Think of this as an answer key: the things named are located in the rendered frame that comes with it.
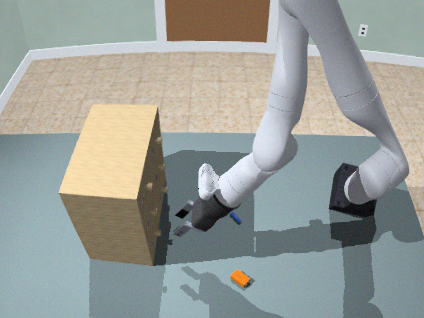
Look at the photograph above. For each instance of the light wooden chest of drawers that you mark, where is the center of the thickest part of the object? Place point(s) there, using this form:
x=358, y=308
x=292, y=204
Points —
x=101, y=185

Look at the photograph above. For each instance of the wooden drawer front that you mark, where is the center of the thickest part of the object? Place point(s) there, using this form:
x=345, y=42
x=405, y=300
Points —
x=158, y=167
x=145, y=187
x=160, y=193
x=148, y=215
x=153, y=237
x=154, y=141

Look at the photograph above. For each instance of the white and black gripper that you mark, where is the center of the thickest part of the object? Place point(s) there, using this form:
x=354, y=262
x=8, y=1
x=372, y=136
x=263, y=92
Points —
x=222, y=199

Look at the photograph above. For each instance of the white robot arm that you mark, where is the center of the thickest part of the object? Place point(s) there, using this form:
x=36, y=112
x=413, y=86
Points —
x=352, y=86

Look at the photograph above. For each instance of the orange rectangular block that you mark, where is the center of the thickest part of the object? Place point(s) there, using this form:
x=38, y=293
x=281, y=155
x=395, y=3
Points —
x=240, y=278

